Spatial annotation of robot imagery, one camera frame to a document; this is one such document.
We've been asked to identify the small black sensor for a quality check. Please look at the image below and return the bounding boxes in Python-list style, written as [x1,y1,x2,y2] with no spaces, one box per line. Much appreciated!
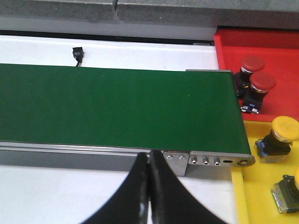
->
[72,47,84,67]

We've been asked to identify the aluminium conveyor frame rail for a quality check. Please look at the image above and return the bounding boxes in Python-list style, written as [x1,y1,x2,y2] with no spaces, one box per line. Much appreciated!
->
[0,69,256,180]

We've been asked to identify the red tray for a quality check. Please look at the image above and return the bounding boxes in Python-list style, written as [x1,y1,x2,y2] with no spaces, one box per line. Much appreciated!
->
[214,29,299,122]

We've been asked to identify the yellow mushroom push button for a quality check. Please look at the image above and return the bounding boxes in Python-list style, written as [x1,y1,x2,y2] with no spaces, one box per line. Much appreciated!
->
[271,168,299,213]
[255,116,299,163]

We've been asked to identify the red mushroom push button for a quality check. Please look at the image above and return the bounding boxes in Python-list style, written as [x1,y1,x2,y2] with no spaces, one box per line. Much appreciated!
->
[234,55,265,99]
[241,71,277,114]

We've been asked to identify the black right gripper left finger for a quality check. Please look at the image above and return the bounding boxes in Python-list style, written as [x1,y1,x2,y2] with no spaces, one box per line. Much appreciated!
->
[83,153,149,224]

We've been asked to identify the yellow tray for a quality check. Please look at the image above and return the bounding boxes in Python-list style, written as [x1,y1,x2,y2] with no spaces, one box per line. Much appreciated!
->
[231,121,299,224]

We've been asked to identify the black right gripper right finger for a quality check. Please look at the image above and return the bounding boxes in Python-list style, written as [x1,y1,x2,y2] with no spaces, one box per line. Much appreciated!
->
[149,150,225,224]

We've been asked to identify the grey stone countertop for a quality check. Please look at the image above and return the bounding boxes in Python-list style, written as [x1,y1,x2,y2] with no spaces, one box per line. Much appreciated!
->
[0,0,299,40]

